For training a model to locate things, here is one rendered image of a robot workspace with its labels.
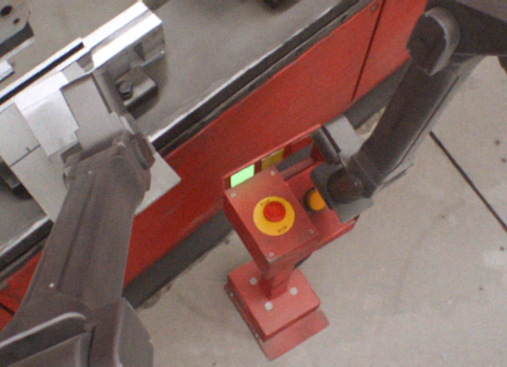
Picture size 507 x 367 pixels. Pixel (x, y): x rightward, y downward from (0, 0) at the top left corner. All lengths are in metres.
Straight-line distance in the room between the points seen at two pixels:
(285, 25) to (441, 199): 1.02
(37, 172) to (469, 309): 1.39
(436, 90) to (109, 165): 0.34
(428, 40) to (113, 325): 0.41
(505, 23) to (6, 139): 0.75
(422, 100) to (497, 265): 1.42
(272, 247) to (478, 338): 1.00
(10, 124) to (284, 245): 0.49
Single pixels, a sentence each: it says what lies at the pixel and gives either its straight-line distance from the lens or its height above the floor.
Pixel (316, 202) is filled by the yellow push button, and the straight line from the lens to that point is 1.31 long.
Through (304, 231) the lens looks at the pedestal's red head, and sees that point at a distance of 1.23.
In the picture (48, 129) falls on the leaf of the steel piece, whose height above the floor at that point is 1.00.
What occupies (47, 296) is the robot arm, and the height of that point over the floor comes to 1.53.
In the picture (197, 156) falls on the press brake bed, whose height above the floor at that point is 0.69.
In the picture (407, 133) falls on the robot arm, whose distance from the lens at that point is 0.84.
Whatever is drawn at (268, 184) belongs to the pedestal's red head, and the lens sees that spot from 1.26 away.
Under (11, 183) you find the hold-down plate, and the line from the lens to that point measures 1.17.
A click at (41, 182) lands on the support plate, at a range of 1.06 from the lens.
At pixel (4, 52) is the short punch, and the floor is 1.11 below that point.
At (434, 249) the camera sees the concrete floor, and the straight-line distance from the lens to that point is 2.11.
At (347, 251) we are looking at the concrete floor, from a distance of 2.05.
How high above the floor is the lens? 1.94
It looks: 68 degrees down
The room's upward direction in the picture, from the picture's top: 4 degrees clockwise
